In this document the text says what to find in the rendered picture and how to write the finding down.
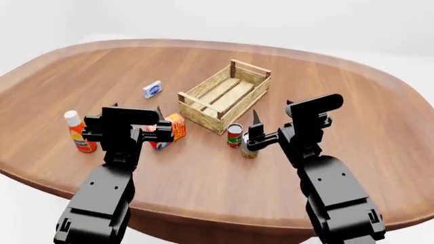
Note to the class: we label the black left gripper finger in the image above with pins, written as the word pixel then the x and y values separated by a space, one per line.
pixel 93 125
pixel 165 130

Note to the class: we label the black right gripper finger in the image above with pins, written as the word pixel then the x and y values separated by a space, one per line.
pixel 256 132
pixel 324 119

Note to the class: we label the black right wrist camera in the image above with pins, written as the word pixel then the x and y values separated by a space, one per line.
pixel 315 104

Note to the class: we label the small blue white box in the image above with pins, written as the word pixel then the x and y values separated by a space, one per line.
pixel 152 89

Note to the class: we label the orange ketchup bottle white cap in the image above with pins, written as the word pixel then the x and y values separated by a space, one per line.
pixel 76 132

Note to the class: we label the orange cardboard food box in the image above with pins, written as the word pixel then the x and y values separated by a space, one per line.
pixel 179 129

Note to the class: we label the yellow label food can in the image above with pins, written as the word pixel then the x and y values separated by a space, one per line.
pixel 249 154

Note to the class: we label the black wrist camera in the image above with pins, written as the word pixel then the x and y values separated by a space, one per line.
pixel 315 104
pixel 130 115

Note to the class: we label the red tomato soup can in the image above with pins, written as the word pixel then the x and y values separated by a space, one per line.
pixel 234 137

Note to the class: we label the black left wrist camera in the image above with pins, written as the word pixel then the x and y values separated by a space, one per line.
pixel 130 115

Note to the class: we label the wooden slat crate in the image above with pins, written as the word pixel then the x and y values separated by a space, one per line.
pixel 203 119

